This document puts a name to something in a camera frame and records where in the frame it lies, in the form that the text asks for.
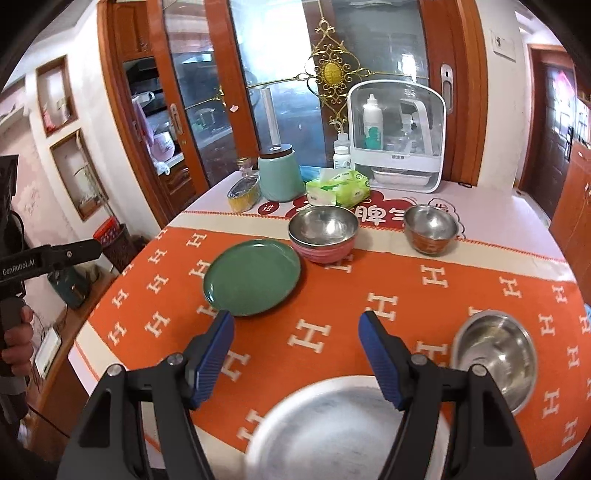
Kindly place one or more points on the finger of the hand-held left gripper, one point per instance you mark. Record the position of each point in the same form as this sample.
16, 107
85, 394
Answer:
69, 254

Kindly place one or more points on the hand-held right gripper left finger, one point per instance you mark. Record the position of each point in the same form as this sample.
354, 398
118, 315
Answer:
217, 355

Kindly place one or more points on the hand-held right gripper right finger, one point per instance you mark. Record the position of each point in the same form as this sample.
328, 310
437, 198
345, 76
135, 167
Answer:
381, 360

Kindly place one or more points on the large steel bowl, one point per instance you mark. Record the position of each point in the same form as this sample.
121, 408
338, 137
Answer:
496, 355

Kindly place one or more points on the small steel bowl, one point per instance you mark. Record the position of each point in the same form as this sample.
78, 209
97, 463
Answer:
431, 228

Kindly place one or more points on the person's left forearm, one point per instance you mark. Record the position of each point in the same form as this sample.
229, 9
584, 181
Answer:
11, 397

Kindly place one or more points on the person's left hand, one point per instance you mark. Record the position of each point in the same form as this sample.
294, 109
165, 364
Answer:
18, 339

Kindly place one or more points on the small green appliance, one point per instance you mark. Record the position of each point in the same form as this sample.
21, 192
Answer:
69, 286

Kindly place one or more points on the red plastic basket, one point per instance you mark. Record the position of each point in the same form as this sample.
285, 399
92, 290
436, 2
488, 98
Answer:
106, 228

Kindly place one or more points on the orange patterned tablecloth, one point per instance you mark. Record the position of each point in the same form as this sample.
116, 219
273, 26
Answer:
323, 314

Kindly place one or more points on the white flat device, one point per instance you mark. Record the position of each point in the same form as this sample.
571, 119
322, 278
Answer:
47, 348

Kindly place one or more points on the green plate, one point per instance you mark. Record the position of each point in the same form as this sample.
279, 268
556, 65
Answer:
251, 277

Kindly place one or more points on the pink steel bowl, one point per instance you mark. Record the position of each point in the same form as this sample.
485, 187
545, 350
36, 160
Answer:
323, 230

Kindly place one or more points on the pink kitchen appliance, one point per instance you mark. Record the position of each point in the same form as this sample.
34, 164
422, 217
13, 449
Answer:
162, 145

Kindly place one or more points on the yellow tin can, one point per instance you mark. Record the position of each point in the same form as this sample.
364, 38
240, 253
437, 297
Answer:
244, 194

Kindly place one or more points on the green tissue pack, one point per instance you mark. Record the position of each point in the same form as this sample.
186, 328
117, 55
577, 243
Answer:
339, 187

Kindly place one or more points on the small glass jar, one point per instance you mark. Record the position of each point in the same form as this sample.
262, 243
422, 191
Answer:
244, 165

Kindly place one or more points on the mint green canister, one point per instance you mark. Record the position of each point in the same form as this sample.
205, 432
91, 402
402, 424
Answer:
279, 173

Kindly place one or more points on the white pill bottle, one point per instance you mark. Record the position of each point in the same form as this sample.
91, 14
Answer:
341, 157

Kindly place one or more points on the clear plastic bottle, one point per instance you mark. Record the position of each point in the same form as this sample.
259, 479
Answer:
406, 134

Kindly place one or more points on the white storage box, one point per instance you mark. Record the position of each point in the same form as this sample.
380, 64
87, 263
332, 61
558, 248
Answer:
436, 134

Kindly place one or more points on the white bottle green label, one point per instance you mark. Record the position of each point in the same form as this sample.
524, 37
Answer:
373, 122

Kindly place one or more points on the wooden cabinet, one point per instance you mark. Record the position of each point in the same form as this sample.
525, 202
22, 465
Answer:
577, 207

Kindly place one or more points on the wooden glass sliding door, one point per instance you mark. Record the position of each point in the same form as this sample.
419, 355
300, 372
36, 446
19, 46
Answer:
231, 46

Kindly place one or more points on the dark entrance door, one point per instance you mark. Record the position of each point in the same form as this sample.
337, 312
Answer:
554, 138

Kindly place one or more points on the golden door ornament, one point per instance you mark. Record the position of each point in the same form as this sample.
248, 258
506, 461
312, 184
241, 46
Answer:
331, 69

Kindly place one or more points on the wooden wall niche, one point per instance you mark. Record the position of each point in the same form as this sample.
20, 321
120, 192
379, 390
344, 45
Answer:
81, 175
57, 97

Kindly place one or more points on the white light switch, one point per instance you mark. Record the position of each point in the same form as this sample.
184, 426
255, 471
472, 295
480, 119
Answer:
502, 44

